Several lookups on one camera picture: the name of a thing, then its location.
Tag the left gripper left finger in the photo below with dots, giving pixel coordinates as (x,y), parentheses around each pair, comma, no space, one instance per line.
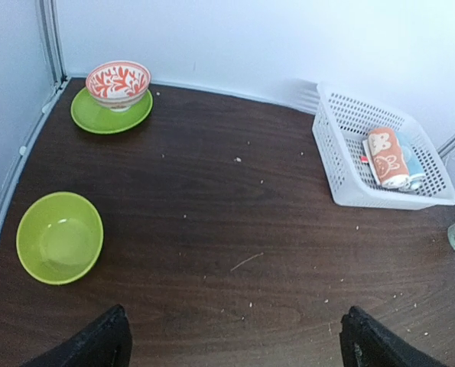
(107,341)

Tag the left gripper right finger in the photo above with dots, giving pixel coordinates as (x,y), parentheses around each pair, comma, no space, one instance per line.
(364,341)

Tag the blue patterned towel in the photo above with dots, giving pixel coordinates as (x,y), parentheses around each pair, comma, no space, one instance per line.
(416,171)

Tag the orange bunny towel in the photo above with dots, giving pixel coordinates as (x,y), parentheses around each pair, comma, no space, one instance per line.
(386,158)

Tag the white plastic basket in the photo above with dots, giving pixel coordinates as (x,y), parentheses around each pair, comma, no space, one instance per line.
(342,122)

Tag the small green bowl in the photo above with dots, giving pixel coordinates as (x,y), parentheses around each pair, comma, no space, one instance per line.
(59,238)

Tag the green plate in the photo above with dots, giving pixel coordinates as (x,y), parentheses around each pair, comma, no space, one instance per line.
(91,117)

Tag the red patterned bowl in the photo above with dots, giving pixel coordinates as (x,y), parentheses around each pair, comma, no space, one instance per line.
(118,85)

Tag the left aluminium frame post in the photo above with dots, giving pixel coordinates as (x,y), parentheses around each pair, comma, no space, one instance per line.
(48,23)

